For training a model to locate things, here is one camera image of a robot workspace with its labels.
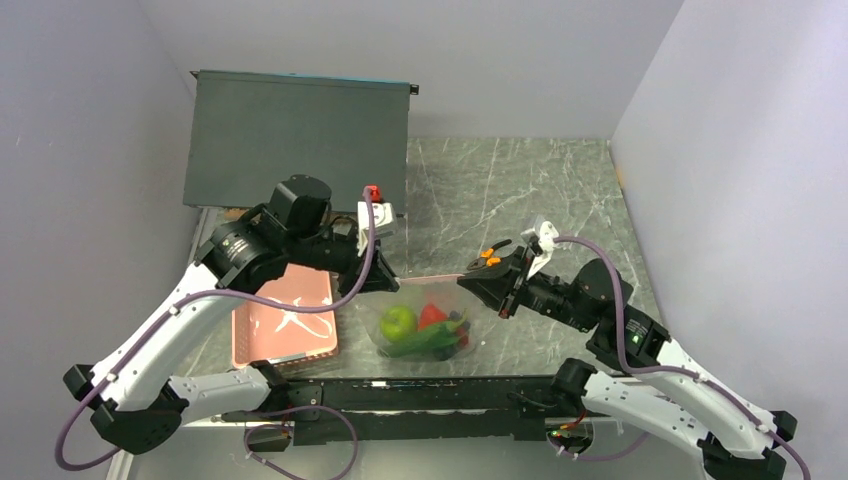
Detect dark grey server box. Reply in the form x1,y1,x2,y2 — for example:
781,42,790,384
183,70,419,214

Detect clear zip top bag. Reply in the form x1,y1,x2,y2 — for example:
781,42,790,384
354,275,489,363

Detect red orange pear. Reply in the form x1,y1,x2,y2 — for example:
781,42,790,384
418,303,449,331

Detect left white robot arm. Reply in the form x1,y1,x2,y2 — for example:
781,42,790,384
63,175,398,455

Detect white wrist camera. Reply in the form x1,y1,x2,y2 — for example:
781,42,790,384
520,214,559,279
357,185,397,256

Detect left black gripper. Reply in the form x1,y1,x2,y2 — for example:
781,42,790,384
286,227,398,297

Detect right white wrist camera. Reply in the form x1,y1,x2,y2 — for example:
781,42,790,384
520,214,559,279

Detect orange handled pliers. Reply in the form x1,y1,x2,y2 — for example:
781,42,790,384
466,239,512,271

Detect pink plastic basket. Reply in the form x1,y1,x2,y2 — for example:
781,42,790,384
231,265,339,368

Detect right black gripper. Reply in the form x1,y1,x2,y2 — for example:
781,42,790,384
459,244,597,332

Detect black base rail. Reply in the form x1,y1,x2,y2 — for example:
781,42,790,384
201,375,578,451

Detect black grape bunch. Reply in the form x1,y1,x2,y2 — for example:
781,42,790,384
433,310,471,361

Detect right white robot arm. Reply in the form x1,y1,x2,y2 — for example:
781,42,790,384
457,240,811,479

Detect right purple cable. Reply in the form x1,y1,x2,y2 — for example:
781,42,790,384
546,235,813,480

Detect green apple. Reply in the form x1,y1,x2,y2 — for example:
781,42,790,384
379,305,418,343

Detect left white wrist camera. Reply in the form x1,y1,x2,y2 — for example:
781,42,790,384
357,185,397,256

